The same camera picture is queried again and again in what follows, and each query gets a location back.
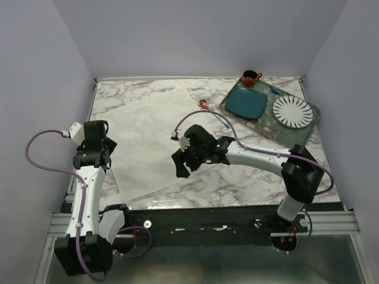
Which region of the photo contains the aluminium frame rail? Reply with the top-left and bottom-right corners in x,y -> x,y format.
47,211 -> 361,238

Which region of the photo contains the iridescent rainbow spoon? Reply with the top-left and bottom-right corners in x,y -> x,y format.
200,99 -> 231,130

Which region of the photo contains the teal square plate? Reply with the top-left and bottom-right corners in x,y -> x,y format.
226,86 -> 267,120

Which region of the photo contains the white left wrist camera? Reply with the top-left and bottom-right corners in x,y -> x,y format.
69,122 -> 85,146

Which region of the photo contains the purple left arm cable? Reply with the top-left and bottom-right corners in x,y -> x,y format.
24,129 -> 110,282

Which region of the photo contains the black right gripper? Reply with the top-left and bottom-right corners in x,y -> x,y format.
172,141 -> 208,178

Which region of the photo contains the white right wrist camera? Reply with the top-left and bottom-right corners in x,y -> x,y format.
179,135 -> 191,152

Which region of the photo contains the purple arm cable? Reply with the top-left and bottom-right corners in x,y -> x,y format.
170,110 -> 335,196
24,129 -> 110,282

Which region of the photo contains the brown ceramic cup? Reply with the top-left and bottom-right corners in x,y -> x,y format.
241,70 -> 263,88

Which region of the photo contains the white cloth napkin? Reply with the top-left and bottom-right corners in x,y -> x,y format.
91,87 -> 220,207

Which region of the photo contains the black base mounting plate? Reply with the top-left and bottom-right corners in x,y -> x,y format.
60,204 -> 314,248

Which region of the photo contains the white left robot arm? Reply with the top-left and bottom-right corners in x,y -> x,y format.
54,120 -> 131,277

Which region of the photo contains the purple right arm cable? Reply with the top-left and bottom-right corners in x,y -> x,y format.
170,110 -> 335,196

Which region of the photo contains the white blue striped plate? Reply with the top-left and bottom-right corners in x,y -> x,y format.
272,95 -> 314,129

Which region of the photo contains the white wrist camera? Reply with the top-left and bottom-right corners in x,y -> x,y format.
69,122 -> 85,146
179,135 -> 191,152

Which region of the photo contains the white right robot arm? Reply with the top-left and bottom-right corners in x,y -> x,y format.
171,124 -> 325,232

